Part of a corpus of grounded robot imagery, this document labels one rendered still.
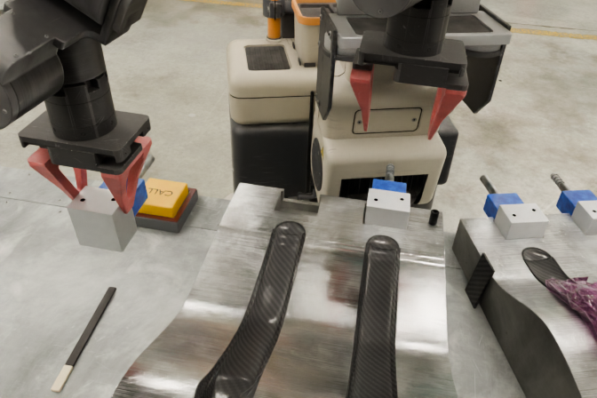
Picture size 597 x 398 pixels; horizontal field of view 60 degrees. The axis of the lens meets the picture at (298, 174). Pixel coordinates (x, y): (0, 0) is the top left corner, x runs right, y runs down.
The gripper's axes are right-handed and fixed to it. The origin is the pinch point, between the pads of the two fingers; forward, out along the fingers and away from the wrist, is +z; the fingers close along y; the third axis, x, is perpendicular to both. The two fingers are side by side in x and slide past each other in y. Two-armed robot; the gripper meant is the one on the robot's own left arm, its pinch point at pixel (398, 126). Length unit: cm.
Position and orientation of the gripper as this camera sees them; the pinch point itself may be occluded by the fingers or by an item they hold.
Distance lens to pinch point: 57.9
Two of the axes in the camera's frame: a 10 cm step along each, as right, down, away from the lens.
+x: 1.9, -5.6, 8.1
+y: 9.8, 1.5, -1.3
